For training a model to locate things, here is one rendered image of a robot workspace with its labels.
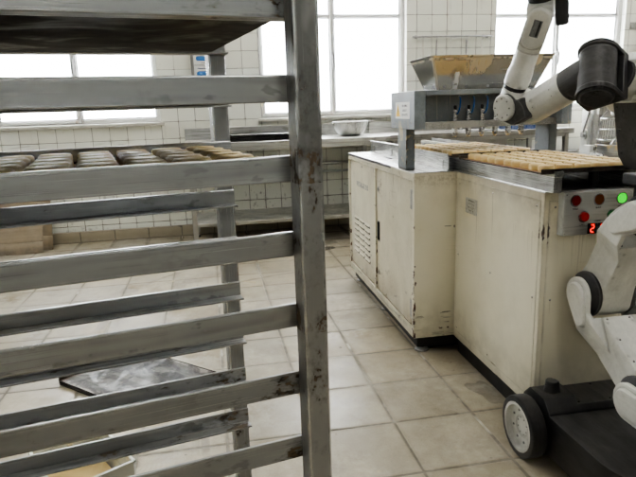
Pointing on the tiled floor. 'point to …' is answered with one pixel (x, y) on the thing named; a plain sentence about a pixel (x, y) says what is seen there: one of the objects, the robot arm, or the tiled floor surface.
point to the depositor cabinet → (406, 243)
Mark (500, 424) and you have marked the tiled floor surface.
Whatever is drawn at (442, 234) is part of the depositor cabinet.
